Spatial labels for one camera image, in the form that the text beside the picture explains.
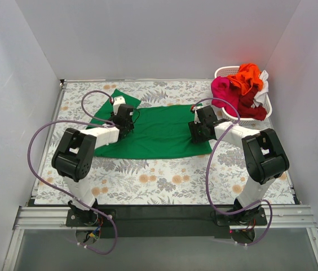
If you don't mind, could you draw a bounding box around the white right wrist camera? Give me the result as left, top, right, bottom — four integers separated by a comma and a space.
191, 105, 202, 124

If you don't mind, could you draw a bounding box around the magenta t-shirt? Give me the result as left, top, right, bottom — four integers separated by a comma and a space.
211, 76, 240, 117

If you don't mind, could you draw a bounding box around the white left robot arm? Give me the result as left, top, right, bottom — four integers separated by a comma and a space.
51, 103, 134, 226

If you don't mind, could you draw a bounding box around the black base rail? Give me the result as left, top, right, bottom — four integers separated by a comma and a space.
65, 203, 268, 241

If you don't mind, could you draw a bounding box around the dark red t-shirt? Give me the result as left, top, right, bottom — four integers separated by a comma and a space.
229, 85, 267, 121

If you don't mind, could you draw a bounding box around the green t-shirt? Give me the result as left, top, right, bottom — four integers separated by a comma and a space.
94, 104, 211, 159

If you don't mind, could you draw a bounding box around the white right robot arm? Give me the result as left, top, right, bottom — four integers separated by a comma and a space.
188, 106, 289, 225

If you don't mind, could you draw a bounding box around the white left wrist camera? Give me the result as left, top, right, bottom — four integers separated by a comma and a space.
111, 96, 126, 115

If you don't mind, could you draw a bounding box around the orange t-shirt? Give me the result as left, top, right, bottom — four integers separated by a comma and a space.
227, 63, 263, 96

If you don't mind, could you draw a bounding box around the white perforated laundry basket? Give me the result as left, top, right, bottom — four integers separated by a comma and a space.
214, 65, 272, 125

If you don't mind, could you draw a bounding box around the floral patterned table mat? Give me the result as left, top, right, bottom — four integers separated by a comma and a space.
33, 80, 297, 206

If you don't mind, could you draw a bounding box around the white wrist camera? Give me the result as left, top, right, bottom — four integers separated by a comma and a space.
111, 96, 126, 115
191, 105, 202, 124

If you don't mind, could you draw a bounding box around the white t-shirt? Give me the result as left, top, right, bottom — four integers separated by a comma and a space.
251, 70, 269, 108

